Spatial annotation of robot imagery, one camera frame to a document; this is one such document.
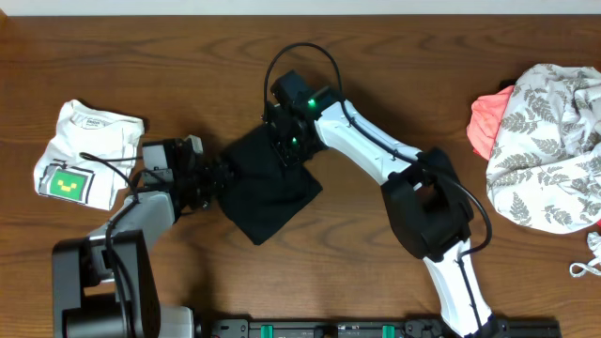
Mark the coral pink garment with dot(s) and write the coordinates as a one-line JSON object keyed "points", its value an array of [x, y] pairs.
{"points": [[486, 115]]}

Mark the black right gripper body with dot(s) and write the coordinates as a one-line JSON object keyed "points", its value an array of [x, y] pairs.
{"points": [[291, 149]]}

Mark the white fern-print garment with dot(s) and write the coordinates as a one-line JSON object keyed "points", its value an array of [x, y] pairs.
{"points": [[544, 168]]}

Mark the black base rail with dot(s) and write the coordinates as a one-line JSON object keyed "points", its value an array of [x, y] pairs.
{"points": [[413, 328]]}

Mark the folded white pixel-print t-shirt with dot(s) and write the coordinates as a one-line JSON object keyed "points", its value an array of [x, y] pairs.
{"points": [[89, 153]]}

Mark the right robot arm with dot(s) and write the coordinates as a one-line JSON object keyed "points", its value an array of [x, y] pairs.
{"points": [[428, 209]]}

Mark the black t-shirt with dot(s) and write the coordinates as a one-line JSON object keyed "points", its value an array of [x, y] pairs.
{"points": [[263, 195]]}

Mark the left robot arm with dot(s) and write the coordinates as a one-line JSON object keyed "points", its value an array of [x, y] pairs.
{"points": [[103, 284]]}

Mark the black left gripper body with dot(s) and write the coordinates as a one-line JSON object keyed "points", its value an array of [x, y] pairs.
{"points": [[204, 185]]}

